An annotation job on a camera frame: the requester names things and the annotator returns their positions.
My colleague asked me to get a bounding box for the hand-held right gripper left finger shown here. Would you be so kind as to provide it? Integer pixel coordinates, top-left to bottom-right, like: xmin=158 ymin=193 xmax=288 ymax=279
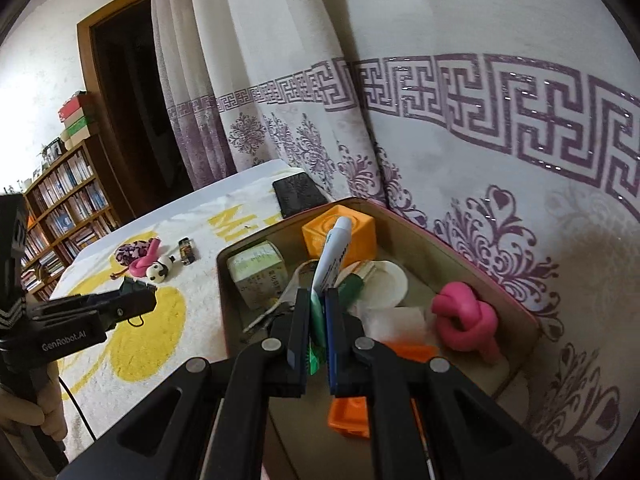
xmin=65 ymin=287 xmax=313 ymax=480

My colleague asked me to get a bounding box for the pink leopard plush toy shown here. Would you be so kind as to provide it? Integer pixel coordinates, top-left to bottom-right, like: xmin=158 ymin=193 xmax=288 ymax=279
xmin=115 ymin=240 xmax=153 ymax=266

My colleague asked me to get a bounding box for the black flat bar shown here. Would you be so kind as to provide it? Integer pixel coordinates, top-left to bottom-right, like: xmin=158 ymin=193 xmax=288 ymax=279
xmin=272 ymin=171 xmax=328 ymax=219

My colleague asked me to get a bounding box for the small panda plush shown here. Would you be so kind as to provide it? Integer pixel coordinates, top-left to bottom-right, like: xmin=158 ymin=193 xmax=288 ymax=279
xmin=145 ymin=255 xmax=177 ymax=285

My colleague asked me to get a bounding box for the wooden door frame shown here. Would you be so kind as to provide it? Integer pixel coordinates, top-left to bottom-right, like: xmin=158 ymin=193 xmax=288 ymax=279
xmin=76 ymin=0 xmax=201 ymax=221

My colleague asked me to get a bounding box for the purple white curtain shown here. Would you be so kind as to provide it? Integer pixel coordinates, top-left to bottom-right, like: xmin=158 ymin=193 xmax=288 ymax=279
xmin=150 ymin=0 xmax=371 ymax=201

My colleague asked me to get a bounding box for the red white box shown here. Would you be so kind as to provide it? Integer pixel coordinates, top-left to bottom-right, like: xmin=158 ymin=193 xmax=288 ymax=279
xmin=57 ymin=92 xmax=93 ymax=123

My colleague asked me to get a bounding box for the white patterned curtain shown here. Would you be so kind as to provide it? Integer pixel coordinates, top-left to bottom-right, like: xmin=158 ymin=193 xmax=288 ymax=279
xmin=335 ymin=0 xmax=640 ymax=461

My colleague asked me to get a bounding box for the white round lid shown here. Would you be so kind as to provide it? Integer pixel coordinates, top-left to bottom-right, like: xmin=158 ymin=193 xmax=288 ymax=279
xmin=345 ymin=259 xmax=408 ymax=308

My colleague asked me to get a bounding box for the orange cube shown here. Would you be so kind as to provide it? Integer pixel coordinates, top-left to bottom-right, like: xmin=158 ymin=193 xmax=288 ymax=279
xmin=301 ymin=207 xmax=377 ymax=268

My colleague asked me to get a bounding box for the pink foam knot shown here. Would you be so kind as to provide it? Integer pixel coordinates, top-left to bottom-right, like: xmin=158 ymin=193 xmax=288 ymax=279
xmin=431 ymin=281 xmax=503 ymax=365
xmin=127 ymin=237 xmax=162 ymax=278

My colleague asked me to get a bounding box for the orange plastic piece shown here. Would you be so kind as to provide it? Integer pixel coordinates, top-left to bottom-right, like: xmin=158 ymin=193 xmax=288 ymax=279
xmin=327 ymin=342 xmax=441 ymax=438

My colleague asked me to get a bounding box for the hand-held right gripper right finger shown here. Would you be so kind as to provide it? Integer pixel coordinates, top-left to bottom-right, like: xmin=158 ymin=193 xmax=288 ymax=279
xmin=325 ymin=287 xmax=576 ymax=480

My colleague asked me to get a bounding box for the pale green carton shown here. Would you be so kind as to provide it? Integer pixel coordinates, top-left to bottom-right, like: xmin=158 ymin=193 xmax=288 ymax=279
xmin=226 ymin=241 xmax=287 ymax=311

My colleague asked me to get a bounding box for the white tissue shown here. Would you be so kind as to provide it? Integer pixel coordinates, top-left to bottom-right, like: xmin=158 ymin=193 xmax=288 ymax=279
xmin=350 ymin=305 xmax=436 ymax=348

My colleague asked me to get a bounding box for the white toothpaste tube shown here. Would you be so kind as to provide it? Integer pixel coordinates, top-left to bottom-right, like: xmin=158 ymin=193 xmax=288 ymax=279
xmin=307 ymin=216 xmax=363 ymax=376

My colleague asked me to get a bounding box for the wooden bookshelf with books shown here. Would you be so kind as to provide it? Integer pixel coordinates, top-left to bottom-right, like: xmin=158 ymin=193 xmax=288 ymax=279
xmin=0 ymin=135 xmax=126 ymax=306

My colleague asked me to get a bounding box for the person's left hand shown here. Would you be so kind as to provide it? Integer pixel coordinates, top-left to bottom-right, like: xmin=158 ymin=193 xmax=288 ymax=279
xmin=0 ymin=367 xmax=68 ymax=443

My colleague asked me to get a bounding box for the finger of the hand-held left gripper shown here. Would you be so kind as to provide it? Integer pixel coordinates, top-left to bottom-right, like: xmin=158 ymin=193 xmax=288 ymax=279
xmin=27 ymin=287 xmax=156 ymax=318
xmin=100 ymin=292 xmax=158 ymax=333

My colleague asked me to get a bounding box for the black cable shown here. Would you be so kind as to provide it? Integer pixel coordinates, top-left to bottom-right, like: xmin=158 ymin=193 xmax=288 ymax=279
xmin=59 ymin=377 xmax=98 ymax=443

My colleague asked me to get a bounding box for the green white striped box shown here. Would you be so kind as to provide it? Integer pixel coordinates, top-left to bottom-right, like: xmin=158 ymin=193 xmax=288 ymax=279
xmin=62 ymin=115 xmax=98 ymax=148

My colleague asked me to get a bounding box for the green binder clip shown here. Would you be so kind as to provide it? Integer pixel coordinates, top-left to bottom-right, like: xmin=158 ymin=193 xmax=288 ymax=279
xmin=120 ymin=277 xmax=156 ymax=328

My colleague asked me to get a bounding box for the white yellow towel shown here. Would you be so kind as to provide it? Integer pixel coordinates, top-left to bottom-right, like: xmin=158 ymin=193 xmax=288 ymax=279
xmin=47 ymin=180 xmax=311 ymax=461

